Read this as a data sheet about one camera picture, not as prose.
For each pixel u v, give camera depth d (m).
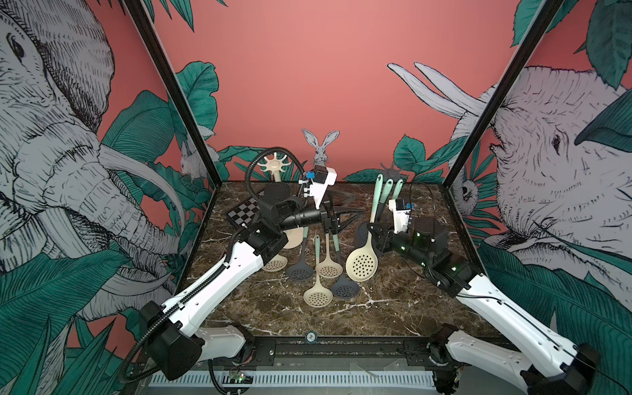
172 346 0.37
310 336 0.78
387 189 0.69
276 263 0.91
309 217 0.54
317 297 0.84
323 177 0.51
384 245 0.61
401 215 0.61
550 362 0.39
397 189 0.68
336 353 0.75
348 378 0.70
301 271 0.90
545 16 0.70
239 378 0.70
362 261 0.72
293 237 1.03
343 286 0.87
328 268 0.91
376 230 0.69
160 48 0.78
